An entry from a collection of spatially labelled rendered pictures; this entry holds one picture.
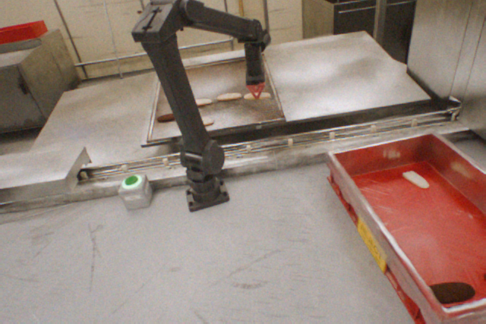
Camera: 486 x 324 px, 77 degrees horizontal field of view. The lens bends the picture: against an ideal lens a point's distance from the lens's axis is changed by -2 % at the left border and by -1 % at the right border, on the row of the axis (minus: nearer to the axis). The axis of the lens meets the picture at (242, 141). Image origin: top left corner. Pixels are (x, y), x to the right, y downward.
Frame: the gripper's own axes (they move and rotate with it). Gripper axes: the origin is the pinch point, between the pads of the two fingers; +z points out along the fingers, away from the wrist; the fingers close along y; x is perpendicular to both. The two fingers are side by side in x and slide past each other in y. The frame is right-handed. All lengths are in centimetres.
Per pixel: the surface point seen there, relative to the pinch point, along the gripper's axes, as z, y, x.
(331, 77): 4.4, 14.7, -30.0
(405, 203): 4, -48, -38
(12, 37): 49, 222, 283
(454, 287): -1, -71, -39
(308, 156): 4.6, -29.5, -16.0
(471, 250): 2, -63, -47
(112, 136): 15, -2, 63
